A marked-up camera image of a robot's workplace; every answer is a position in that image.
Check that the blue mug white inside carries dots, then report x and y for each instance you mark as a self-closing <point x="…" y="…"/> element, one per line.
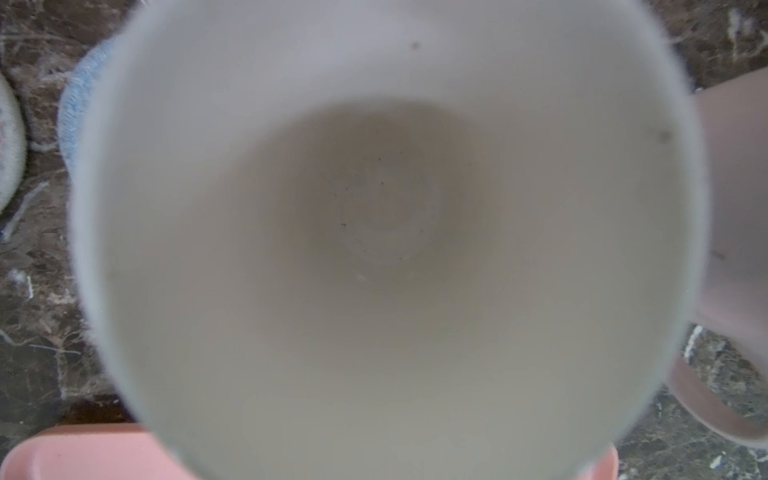
<point x="389" y="239"/>

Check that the blue grey round coaster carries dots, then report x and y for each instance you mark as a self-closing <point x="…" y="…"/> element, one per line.
<point x="75" y="98"/>

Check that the white pink mug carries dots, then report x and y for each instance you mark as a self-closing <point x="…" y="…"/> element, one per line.
<point x="733" y="302"/>

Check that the light grey woven coaster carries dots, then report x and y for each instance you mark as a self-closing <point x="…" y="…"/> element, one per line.
<point x="13" y="144"/>

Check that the pink rectangular tray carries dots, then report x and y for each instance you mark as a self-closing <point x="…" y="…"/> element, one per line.
<point x="84" y="453"/>

